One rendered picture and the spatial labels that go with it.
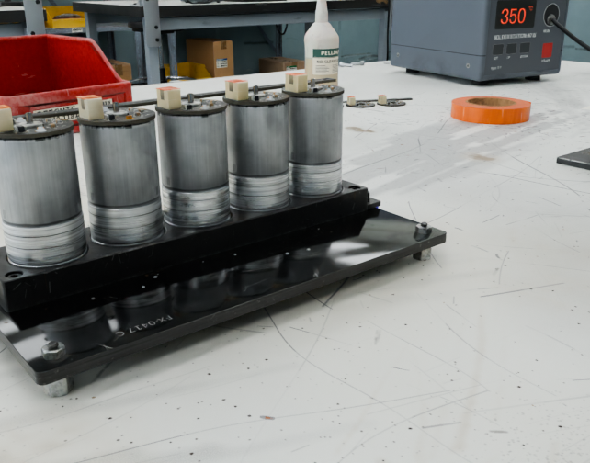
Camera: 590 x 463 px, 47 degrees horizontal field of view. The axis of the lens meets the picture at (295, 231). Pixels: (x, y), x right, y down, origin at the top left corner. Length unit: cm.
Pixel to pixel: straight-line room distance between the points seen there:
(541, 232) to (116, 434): 20
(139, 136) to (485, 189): 20
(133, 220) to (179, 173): 2
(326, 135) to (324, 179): 2
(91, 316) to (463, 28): 57
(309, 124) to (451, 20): 48
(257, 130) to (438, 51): 52
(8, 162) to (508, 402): 15
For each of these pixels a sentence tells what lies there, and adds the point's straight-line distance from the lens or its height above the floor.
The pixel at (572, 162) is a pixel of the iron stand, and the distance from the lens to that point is 43.
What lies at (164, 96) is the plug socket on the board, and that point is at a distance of 24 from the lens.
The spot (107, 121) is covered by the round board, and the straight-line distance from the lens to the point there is 22.
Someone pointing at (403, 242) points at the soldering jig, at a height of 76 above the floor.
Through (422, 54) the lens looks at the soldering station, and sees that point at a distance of 78.
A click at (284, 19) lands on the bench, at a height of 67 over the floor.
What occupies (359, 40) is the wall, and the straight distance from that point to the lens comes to 628.
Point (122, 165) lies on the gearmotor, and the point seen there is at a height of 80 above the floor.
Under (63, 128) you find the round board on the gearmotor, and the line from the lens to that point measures 22.
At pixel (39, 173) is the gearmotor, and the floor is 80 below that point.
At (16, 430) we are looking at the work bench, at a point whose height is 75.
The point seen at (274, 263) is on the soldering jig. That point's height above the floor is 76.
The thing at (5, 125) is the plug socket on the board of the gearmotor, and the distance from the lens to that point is 22.
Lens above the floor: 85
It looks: 21 degrees down
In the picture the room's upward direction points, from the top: straight up
